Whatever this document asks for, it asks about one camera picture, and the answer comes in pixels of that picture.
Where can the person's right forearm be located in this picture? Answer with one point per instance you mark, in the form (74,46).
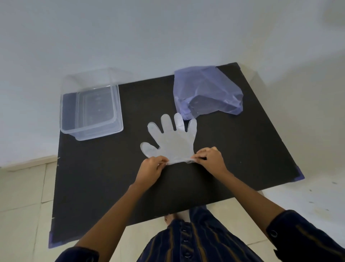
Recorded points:
(250,199)

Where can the person's left hand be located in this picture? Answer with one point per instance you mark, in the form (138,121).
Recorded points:
(149,171)

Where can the purple translucent plastic bag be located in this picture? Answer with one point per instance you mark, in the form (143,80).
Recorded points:
(207,91)

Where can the clear plastic storage container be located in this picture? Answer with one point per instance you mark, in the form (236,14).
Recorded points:
(91,113)

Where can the person's right hand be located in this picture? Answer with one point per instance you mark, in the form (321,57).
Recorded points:
(213,160)

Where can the person's left forearm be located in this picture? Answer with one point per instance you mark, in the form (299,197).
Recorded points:
(113,218)

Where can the purple tape corner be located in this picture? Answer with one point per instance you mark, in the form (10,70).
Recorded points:
(299,174)
(52,241)

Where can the person's bare foot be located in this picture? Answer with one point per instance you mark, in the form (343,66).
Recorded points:
(172,217)

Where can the person's left fingers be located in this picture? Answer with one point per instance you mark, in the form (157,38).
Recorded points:
(161,162)

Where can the clear disposable plastic glove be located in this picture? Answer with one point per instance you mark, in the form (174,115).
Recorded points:
(175,140)

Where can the person's right fingers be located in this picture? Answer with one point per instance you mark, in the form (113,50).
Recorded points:
(202,156)

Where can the dark striped button shirt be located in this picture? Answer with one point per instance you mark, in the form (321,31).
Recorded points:
(202,243)

